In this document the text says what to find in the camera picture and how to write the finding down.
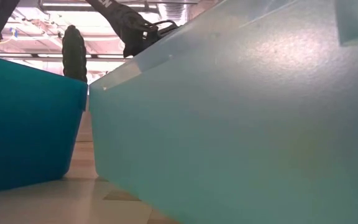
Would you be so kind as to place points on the dark green cucumber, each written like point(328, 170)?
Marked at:
point(74, 53)

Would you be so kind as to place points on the dark blue plastic bin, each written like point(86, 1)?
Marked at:
point(26, 124)

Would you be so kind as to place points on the silver ribbed ventilation duct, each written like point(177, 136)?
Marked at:
point(174, 11)

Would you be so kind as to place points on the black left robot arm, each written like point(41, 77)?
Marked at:
point(126, 28)

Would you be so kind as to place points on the translucent green plastic bin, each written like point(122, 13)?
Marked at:
point(228, 124)

